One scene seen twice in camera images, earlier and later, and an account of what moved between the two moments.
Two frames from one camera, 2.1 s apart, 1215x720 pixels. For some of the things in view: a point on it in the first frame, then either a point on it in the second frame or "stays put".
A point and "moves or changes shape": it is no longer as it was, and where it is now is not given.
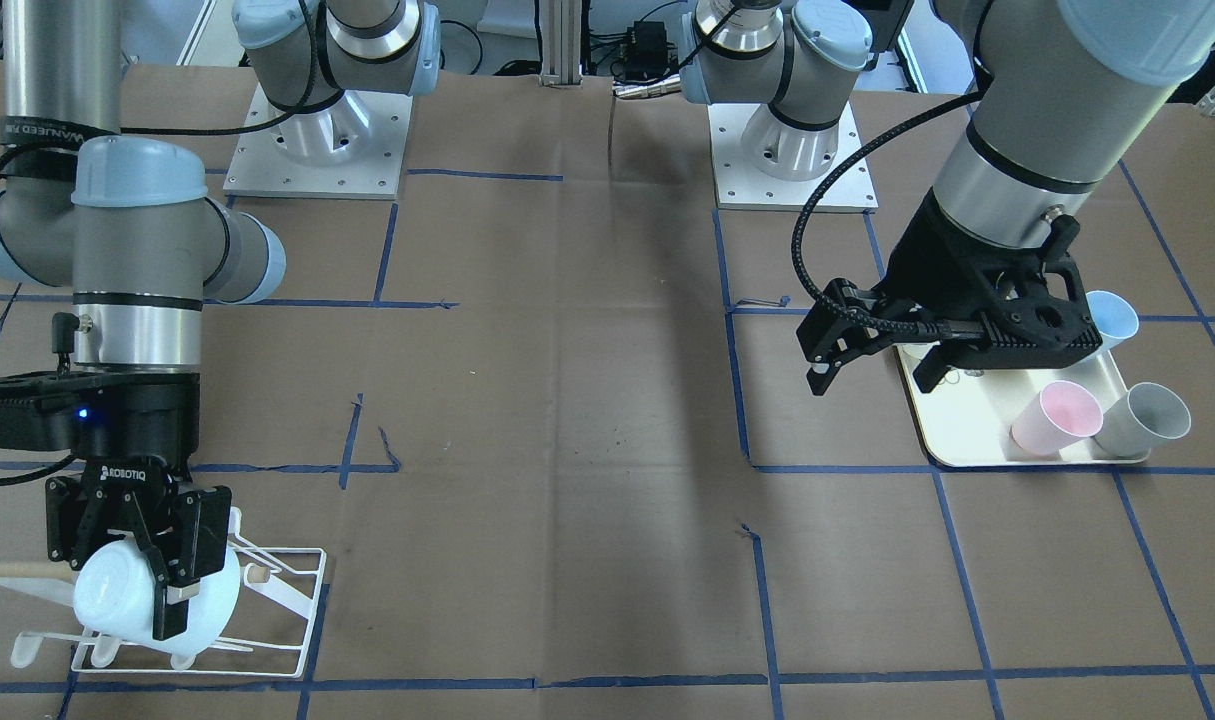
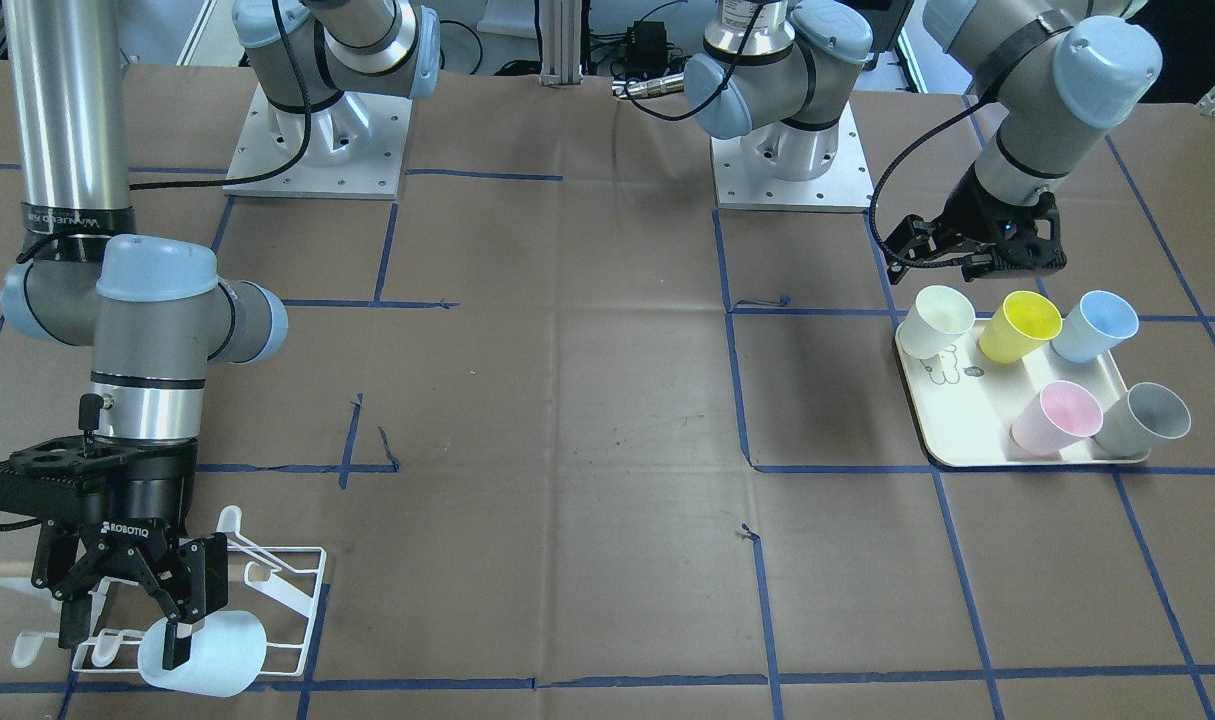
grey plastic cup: (1134, 423) stays put
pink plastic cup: (1062, 414) stays put
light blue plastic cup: (1115, 320) stays put
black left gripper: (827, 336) -> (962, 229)
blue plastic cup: (114, 596) moves or changes shape
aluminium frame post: (561, 22) stays put
